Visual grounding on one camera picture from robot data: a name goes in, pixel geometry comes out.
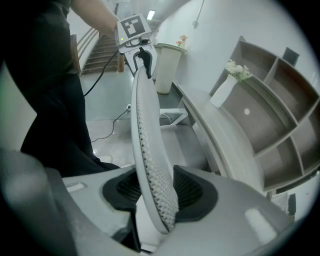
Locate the tall white vase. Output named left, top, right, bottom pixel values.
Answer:
left=209, top=73, right=238, bottom=109

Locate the black wall frame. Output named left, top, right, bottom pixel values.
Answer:
left=282, top=46, right=300, bottom=67

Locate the light grey desk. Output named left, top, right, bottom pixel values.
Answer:
left=159, top=81, right=266, bottom=194

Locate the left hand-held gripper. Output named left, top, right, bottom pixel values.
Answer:
left=114, top=14, right=159, bottom=80

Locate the brown wooden shelf unit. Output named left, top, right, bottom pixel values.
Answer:
left=209, top=34, right=320, bottom=194

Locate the white round pedestal table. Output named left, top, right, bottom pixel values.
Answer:
left=152, top=42, right=188, bottom=96

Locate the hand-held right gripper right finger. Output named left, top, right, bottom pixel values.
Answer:
left=149, top=164, right=297, bottom=256

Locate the person's left forearm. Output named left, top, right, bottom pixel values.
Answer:
left=70, top=0, right=121, bottom=39

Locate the grey wall conduit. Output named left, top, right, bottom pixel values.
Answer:
left=191, top=0, right=206, bottom=30

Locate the brown staircase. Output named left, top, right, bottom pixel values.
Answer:
left=80, top=33, right=125, bottom=76

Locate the small vase with pink flowers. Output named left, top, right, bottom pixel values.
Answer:
left=175, top=34, right=189, bottom=50

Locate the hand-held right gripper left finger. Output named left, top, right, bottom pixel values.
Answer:
left=0, top=147, right=142, bottom=256

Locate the black floor cable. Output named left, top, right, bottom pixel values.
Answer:
left=90, top=106, right=131, bottom=144

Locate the person's black clothed body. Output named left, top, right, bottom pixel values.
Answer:
left=3, top=0, right=121, bottom=179

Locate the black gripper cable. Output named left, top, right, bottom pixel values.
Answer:
left=83, top=49, right=120, bottom=98

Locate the white flower bunch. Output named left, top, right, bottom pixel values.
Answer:
left=224, top=59, right=253, bottom=83

